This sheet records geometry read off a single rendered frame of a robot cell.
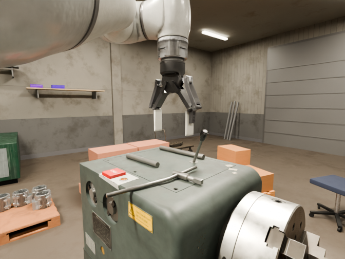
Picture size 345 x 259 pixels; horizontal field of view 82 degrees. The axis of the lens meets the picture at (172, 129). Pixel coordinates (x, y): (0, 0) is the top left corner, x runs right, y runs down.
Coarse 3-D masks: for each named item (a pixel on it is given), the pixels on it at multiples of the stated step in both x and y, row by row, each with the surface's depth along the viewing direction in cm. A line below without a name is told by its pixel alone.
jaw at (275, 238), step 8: (272, 232) 46; (280, 232) 45; (272, 240) 44; (280, 240) 44; (288, 240) 44; (272, 248) 43; (280, 248) 43; (288, 248) 43; (296, 248) 43; (304, 248) 42; (288, 256) 42; (296, 256) 42; (304, 256) 42; (312, 256) 44
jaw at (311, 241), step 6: (306, 234) 58; (312, 234) 58; (300, 240) 57; (306, 240) 56; (312, 240) 56; (318, 240) 56; (306, 246) 55; (312, 246) 54; (318, 246) 57; (312, 252) 53; (318, 252) 52; (324, 252) 52; (324, 258) 50
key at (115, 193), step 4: (188, 168) 70; (192, 168) 70; (196, 168) 72; (184, 172) 67; (172, 176) 63; (176, 176) 64; (156, 180) 60; (160, 180) 60; (164, 180) 61; (168, 180) 62; (140, 184) 57; (144, 184) 57; (148, 184) 58; (152, 184) 59; (128, 188) 55; (132, 188) 55; (136, 188) 56; (140, 188) 57; (112, 192) 53; (116, 192) 53; (120, 192) 53; (124, 192) 54; (108, 196) 52
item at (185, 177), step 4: (172, 172) 66; (176, 172) 65; (180, 172) 65; (180, 176) 64; (184, 176) 63; (188, 176) 62; (192, 180) 61; (196, 180) 60; (200, 180) 59; (200, 184) 59
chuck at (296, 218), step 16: (256, 208) 51; (272, 208) 50; (288, 208) 50; (256, 224) 48; (272, 224) 46; (288, 224) 46; (304, 224) 60; (240, 240) 47; (256, 240) 45; (240, 256) 46; (256, 256) 44; (272, 256) 42
